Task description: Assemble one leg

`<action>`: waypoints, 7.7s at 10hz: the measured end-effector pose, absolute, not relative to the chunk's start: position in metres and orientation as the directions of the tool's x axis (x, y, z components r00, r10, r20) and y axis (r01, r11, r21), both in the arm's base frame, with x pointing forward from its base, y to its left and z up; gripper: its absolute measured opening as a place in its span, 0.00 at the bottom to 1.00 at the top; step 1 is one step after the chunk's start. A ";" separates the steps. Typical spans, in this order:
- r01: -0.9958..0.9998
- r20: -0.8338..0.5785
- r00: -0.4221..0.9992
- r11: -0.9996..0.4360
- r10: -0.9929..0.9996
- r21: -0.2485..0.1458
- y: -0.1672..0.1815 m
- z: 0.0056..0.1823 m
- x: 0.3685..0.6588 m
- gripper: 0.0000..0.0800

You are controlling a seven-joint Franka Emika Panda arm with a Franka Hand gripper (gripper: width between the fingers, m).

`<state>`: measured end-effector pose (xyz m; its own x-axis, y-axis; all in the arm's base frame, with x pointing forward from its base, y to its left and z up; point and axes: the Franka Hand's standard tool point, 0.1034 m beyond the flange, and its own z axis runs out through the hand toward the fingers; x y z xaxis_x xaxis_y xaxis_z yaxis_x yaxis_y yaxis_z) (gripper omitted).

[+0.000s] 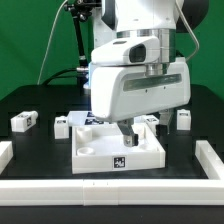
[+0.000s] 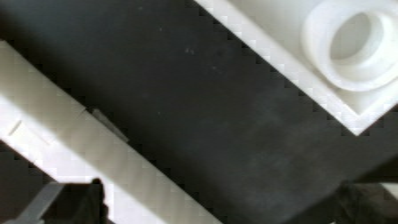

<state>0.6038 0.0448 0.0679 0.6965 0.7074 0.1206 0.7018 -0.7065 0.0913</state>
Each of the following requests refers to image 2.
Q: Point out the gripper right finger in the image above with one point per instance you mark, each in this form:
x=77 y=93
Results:
x=367 y=205

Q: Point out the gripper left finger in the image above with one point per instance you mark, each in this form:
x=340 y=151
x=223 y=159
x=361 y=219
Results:
x=66 y=204

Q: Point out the white square tabletop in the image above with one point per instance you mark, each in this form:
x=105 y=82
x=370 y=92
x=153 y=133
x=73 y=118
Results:
x=328 y=41

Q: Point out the white U-shaped fence wall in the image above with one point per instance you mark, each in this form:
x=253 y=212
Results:
x=68 y=144

